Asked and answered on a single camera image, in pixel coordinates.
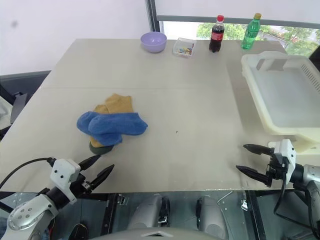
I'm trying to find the green bottle with yellow cap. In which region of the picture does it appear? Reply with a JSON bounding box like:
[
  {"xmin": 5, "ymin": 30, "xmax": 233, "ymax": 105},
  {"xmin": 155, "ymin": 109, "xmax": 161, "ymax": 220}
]
[{"xmin": 240, "ymin": 12, "xmax": 263, "ymax": 50}]

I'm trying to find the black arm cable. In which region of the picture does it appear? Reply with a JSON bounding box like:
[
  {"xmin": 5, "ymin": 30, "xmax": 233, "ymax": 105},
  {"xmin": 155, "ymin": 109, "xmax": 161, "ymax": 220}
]
[
  {"xmin": 273, "ymin": 172, "xmax": 313, "ymax": 223},
  {"xmin": 0, "ymin": 157, "xmax": 55, "ymax": 191}
]

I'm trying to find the blue ankle sock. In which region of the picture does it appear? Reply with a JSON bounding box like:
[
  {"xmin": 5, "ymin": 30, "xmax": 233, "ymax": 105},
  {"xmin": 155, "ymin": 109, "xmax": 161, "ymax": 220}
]
[
  {"xmin": 88, "ymin": 112, "xmax": 149, "ymax": 146},
  {"xmin": 76, "ymin": 111, "xmax": 101, "ymax": 136}
]

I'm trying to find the dark green sock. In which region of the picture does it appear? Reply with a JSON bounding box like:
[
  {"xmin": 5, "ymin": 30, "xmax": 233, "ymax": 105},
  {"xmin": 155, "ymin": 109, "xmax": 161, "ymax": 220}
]
[{"xmin": 88, "ymin": 141, "xmax": 114, "ymax": 156}]

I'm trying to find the clear plastic container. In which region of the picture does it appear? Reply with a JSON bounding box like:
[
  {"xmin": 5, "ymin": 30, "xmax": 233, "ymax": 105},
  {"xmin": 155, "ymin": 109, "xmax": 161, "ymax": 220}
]
[{"xmin": 172, "ymin": 37, "xmax": 198, "ymax": 59}]

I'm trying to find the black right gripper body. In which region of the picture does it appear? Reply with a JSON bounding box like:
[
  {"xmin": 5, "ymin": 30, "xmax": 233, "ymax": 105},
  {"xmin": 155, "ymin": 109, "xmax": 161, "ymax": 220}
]
[{"xmin": 264, "ymin": 152, "xmax": 288, "ymax": 188}]

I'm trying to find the black rounded shoe shape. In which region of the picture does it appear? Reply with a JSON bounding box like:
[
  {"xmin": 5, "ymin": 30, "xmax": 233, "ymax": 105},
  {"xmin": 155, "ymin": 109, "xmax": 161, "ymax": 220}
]
[{"xmin": 68, "ymin": 223, "xmax": 89, "ymax": 240}]

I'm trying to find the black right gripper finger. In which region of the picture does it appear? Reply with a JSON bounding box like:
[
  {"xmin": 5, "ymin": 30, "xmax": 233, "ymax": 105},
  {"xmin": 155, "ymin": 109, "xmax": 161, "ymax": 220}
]
[
  {"xmin": 242, "ymin": 143, "xmax": 275, "ymax": 156},
  {"xmin": 235, "ymin": 165, "xmax": 272, "ymax": 187}
]

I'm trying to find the silver robot torso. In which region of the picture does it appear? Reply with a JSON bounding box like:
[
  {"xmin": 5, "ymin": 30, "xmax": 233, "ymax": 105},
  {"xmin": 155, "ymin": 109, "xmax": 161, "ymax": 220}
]
[{"xmin": 91, "ymin": 226, "xmax": 226, "ymax": 240}]

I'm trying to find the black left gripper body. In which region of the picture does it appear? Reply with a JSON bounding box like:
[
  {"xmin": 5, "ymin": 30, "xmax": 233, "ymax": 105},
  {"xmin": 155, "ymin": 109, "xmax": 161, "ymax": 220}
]
[{"xmin": 71, "ymin": 172, "xmax": 101, "ymax": 200}]

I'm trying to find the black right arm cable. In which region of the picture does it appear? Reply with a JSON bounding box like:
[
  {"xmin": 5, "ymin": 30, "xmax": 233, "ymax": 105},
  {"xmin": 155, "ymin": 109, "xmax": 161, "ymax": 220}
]
[{"xmin": 273, "ymin": 172, "xmax": 313, "ymax": 223}]

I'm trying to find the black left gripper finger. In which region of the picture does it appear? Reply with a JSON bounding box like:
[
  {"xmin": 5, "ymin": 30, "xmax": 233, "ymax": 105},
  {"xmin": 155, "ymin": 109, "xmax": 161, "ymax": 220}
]
[
  {"xmin": 79, "ymin": 154, "xmax": 102, "ymax": 172},
  {"xmin": 90, "ymin": 164, "xmax": 115, "ymax": 192}
]

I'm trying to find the mustard yellow ankle sock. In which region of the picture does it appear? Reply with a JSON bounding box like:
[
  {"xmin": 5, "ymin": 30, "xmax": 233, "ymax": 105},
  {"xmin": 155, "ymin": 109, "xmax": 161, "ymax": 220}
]
[
  {"xmin": 104, "ymin": 93, "xmax": 134, "ymax": 115},
  {"xmin": 89, "ymin": 104, "xmax": 110, "ymax": 149}
]

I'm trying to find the dark window frame post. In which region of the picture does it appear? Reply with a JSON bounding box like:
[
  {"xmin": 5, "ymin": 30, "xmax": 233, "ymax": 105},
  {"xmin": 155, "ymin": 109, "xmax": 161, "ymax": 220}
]
[{"xmin": 145, "ymin": 0, "xmax": 158, "ymax": 40}]

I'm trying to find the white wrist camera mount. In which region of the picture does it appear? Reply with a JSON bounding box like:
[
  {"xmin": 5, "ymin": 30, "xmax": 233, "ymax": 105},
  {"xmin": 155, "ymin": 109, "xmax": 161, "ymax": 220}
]
[
  {"xmin": 49, "ymin": 158, "xmax": 81, "ymax": 203},
  {"xmin": 273, "ymin": 139, "xmax": 297, "ymax": 185}
]

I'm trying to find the silver rounded robot leg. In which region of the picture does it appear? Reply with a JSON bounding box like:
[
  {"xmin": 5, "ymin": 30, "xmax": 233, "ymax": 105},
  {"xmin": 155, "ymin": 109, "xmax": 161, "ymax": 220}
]
[{"xmin": 195, "ymin": 196, "xmax": 229, "ymax": 240}]

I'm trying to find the grey window blind rail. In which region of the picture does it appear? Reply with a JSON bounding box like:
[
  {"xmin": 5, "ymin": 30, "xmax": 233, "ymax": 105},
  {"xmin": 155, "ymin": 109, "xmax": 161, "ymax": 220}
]
[{"xmin": 156, "ymin": 14, "xmax": 320, "ymax": 26}]

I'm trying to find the white plastic bin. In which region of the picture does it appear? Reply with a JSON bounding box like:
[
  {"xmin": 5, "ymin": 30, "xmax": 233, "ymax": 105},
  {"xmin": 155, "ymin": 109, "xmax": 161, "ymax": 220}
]
[{"xmin": 240, "ymin": 51, "xmax": 320, "ymax": 157}]

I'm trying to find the cola bottle with red cap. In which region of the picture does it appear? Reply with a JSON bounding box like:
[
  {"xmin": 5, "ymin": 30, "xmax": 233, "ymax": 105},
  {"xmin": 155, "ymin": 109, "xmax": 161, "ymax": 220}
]
[{"xmin": 208, "ymin": 14, "xmax": 225, "ymax": 54}]

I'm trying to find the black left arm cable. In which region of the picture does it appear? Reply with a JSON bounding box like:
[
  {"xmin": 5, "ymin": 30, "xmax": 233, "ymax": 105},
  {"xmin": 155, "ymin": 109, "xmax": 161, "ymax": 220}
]
[{"xmin": 0, "ymin": 157, "xmax": 55, "ymax": 191}]

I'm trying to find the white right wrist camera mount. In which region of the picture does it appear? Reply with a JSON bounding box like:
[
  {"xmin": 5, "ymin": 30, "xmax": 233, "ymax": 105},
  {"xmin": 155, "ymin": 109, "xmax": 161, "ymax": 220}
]
[{"xmin": 273, "ymin": 139, "xmax": 297, "ymax": 185}]

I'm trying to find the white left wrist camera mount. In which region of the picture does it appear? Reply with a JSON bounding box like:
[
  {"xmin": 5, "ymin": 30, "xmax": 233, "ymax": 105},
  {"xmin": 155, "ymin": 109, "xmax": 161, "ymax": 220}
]
[{"xmin": 49, "ymin": 158, "xmax": 81, "ymax": 203}]

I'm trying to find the purple plastic bowl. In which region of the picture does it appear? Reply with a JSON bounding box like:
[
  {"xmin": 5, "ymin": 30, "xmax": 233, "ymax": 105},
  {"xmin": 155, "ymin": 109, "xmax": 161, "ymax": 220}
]
[{"xmin": 140, "ymin": 31, "xmax": 168, "ymax": 54}]

